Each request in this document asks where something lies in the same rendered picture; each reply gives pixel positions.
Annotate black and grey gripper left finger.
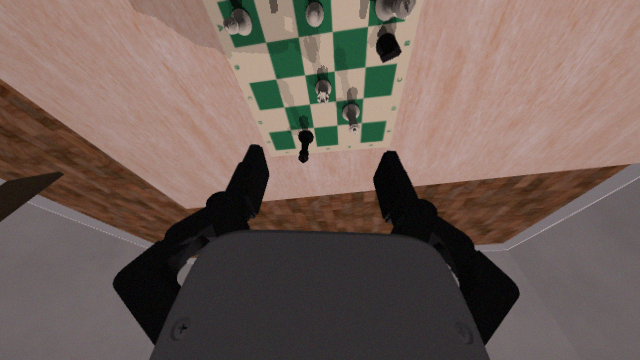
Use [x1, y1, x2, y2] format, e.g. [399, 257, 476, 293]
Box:
[113, 144, 269, 345]

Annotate green and cream chessboard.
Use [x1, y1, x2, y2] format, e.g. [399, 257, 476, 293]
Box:
[202, 0, 423, 157]

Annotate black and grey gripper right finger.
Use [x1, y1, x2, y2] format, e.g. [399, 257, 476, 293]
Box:
[373, 151, 520, 346]

